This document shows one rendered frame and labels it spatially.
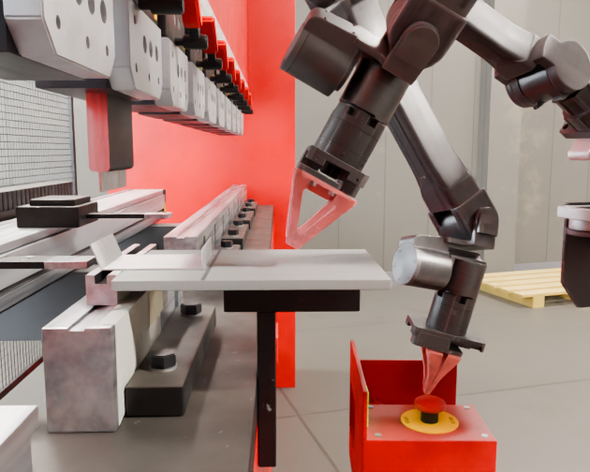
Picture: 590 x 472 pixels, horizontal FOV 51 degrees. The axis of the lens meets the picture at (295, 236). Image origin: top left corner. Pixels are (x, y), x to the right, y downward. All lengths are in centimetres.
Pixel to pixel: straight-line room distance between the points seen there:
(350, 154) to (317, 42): 11
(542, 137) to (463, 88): 90
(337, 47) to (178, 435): 39
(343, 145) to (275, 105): 219
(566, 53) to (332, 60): 48
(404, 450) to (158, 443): 33
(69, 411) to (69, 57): 31
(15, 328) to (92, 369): 81
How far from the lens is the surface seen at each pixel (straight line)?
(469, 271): 86
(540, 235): 593
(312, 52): 62
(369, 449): 78
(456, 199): 86
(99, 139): 63
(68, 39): 42
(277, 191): 281
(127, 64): 57
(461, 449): 80
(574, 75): 103
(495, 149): 539
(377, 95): 63
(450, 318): 87
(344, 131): 63
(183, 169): 284
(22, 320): 136
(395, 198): 513
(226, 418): 60
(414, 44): 60
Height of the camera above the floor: 112
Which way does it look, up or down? 8 degrees down
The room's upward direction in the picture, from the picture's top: straight up
